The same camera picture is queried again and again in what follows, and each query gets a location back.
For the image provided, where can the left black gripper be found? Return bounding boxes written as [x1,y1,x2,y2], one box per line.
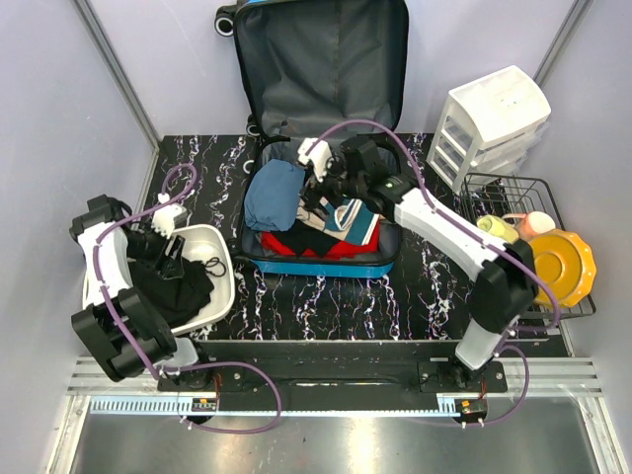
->
[126,218,186,279]

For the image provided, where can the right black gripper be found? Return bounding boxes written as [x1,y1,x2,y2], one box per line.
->
[298,152,365,223]

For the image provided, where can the black garment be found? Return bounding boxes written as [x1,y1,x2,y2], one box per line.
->
[128,257,227,328]
[276,229,338,258]

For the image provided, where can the blue garment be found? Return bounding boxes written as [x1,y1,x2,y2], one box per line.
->
[244,159,305,232]

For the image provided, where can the blue fish print suitcase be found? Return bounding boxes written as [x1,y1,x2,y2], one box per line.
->
[212,0,411,278]

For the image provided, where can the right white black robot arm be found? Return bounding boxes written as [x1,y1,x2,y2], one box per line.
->
[297,136,538,392]

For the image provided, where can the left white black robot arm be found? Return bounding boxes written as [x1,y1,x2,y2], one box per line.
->
[70,194,214,391]

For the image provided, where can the white plastic basin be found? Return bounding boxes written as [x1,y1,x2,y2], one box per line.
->
[100,223,235,336]

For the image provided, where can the teal white striped towel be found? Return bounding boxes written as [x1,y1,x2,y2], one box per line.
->
[296,197,380,246]

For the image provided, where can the red garment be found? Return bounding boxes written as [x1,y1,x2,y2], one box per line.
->
[261,221,379,261]

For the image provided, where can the pale green cup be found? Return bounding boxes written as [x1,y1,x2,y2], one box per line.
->
[476,214,519,244]

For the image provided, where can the white plastic drawer organizer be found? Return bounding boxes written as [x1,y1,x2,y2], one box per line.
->
[427,65,551,194]

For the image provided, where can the pink cup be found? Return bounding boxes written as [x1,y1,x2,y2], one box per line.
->
[503,211,556,241]

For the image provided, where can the yellow scalloped plate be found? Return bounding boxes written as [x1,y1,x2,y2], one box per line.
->
[528,229,597,308]

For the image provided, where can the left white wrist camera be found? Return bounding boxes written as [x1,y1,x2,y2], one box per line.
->
[151,202,188,238]

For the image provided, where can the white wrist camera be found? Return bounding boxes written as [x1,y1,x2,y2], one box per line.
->
[151,202,188,238]
[297,138,332,183]

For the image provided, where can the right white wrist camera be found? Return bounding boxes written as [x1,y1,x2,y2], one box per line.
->
[297,138,332,183]

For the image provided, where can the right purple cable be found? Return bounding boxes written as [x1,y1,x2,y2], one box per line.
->
[308,119,562,427]

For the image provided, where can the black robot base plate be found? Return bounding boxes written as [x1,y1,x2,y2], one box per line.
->
[158,335,571,393]

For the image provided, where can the black wire dish rack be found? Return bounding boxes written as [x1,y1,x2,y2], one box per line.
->
[461,173,597,322]

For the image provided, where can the aluminium slotted rail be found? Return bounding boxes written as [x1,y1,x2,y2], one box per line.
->
[67,357,602,418]

